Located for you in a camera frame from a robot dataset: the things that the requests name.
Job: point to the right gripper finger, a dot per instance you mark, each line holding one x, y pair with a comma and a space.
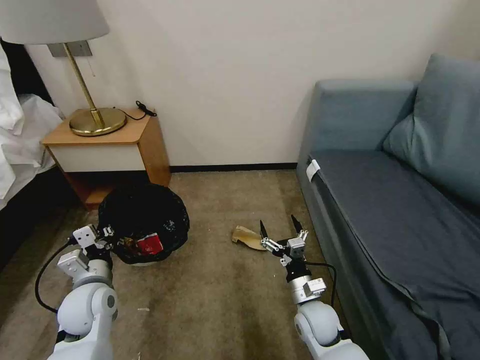
298, 229
270, 243

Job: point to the brown paper garbage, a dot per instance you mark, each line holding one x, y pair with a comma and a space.
247, 238

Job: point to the red packet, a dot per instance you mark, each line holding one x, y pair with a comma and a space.
149, 244

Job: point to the blue-grey cushion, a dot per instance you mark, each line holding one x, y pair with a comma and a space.
431, 157

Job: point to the white bed sheets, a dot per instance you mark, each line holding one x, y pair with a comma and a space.
22, 138

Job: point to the blue-grey sofa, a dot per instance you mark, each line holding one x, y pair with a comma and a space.
337, 123

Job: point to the black bed frame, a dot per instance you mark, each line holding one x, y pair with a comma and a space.
32, 75

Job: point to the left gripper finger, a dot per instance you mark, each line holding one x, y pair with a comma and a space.
106, 230
105, 246

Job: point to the wooden nightstand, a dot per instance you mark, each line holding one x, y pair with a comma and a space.
108, 153

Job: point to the trash bin with black bag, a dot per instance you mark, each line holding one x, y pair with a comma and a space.
150, 210

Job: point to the black baseboard strip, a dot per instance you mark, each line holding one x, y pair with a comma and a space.
232, 167

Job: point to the dark blue sofa cover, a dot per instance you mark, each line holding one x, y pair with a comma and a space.
393, 240

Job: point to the white sofa tag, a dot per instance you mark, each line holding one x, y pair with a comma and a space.
313, 170

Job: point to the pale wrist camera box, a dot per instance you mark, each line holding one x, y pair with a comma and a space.
296, 247
84, 236

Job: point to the brass lamp with white shade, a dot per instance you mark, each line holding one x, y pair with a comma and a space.
93, 120

